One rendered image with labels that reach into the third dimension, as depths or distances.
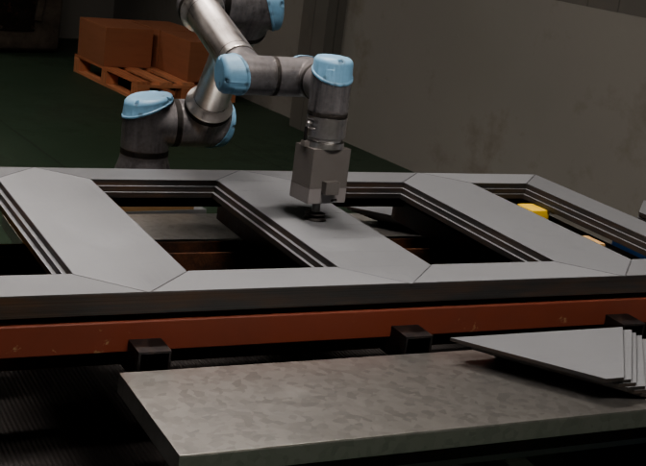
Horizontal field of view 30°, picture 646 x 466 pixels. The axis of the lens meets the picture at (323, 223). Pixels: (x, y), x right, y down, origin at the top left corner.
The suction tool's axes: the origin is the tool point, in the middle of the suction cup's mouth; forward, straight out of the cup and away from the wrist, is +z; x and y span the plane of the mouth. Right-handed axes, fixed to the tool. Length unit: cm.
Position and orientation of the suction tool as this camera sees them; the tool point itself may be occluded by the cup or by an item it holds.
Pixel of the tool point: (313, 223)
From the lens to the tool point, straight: 226.8
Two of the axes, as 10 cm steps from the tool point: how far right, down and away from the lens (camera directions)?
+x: -5.5, -2.8, 7.9
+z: -1.2, 9.6, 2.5
